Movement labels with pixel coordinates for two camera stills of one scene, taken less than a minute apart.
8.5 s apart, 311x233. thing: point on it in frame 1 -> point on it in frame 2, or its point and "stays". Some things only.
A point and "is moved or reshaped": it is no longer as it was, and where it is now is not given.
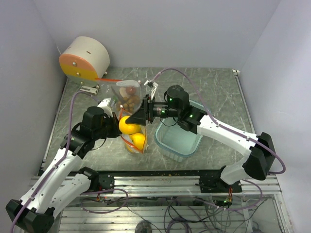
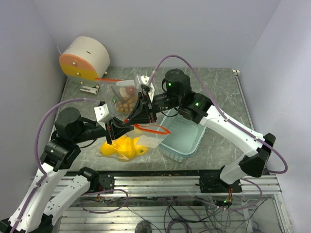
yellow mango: (127, 128) is moved or reshaped
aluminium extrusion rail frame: (176, 204) stays
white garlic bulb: (123, 91) stays
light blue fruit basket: (192, 103) is moved or reshaped
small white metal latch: (91, 90) stays
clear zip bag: (134, 136) is moved or reshaped
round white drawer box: (85, 60) stays
